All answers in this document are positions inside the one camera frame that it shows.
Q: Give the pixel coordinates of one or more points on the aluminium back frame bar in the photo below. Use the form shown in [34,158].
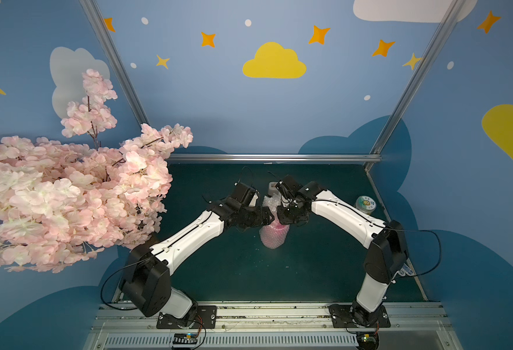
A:
[273,158]

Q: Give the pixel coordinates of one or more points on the pink plastic wine glass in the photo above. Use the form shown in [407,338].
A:
[274,234]

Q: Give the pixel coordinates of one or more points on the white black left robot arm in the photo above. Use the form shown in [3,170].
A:
[146,279]

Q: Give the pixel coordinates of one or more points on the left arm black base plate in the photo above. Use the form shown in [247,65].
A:
[205,315]

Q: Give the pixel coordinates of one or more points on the pink cherry blossom tree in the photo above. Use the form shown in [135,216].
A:
[65,203]

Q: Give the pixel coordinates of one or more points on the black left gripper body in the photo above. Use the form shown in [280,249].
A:
[256,216]

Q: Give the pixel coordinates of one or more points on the aluminium frame post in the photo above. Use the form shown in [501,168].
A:
[94,15]
[437,42]

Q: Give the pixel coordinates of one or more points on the aluminium front rail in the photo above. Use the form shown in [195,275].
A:
[274,325]

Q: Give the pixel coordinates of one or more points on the small green circuit board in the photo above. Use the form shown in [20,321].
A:
[187,340]

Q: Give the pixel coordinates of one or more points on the white tape dispenser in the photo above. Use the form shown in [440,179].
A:
[273,190]

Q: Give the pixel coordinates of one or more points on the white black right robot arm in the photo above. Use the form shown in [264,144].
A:
[385,243]

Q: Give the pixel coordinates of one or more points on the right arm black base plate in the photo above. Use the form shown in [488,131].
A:
[355,316]

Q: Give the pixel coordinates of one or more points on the right aluminium frame post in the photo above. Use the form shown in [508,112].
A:
[437,42]

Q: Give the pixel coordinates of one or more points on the clear bubble wrap sheet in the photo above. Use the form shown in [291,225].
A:
[272,204]

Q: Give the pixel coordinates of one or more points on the left aluminium frame post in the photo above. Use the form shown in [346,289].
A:
[94,15]

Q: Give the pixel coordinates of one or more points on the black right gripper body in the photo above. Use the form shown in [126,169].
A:
[289,214]

